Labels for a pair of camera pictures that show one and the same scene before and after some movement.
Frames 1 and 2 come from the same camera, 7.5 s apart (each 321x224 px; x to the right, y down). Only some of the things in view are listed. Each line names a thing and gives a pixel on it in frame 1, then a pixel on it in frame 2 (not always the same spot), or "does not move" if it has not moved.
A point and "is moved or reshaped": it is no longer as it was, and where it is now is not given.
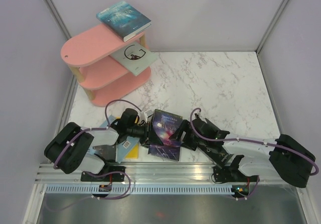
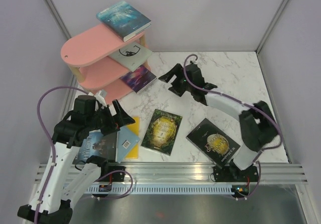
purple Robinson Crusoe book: x=164 y=125 -> x=138 y=80
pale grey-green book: x=135 y=58 is moved or reshaped
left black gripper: x=150 y=134 -> x=121 y=119
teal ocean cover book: x=123 y=19 does not move
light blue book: x=124 y=147 does not move
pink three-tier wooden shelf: x=88 y=53 does not move
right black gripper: x=177 y=134 -> x=177 y=71
